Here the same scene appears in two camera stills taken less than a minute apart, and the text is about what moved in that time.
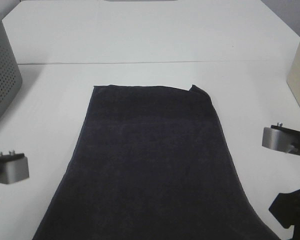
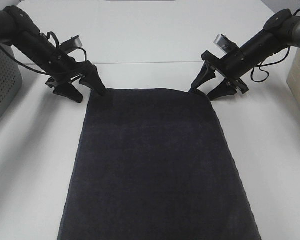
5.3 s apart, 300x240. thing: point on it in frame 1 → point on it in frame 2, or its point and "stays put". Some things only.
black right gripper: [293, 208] → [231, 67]
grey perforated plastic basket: [6, 80] stays put
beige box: [298, 77] stays put
